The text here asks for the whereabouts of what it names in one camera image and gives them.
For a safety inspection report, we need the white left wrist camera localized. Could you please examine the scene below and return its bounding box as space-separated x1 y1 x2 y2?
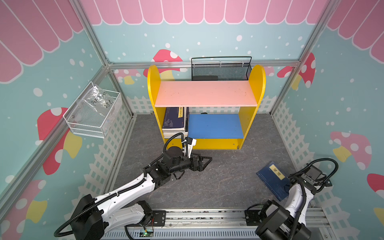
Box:
182 137 197 158

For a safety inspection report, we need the yellow cartoon cover book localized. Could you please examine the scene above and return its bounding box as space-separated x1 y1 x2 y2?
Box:
164 135 188 139

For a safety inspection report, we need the navy book floral cover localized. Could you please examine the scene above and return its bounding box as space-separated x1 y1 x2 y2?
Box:
163 130 189 136

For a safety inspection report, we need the navy book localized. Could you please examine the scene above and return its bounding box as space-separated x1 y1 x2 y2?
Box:
162 107 190 132
257 162 291 201

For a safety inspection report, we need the black wire mesh basket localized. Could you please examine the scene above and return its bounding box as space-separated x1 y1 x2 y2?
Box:
191 56 252 81

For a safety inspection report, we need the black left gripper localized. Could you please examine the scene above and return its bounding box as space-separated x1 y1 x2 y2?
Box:
169 152 213 175

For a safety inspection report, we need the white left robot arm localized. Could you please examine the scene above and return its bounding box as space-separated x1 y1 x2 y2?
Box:
54 133 213 240

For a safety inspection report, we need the clear plastic bag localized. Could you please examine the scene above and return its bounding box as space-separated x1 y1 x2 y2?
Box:
78 85 115 118

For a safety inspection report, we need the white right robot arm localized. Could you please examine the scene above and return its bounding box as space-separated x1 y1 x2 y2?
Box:
255 158 339 240

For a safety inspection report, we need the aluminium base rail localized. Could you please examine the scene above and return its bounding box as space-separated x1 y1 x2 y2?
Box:
101 207 331 229

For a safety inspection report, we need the yellow bookshelf with coloured shelves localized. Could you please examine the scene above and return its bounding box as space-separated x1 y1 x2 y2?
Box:
148 65 267 150

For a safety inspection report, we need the grey slotted cable duct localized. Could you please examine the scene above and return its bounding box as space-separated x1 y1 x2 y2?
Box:
101 228 265 240

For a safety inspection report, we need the white wire wall basket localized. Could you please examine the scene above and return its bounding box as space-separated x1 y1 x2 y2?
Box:
63 82 123 139

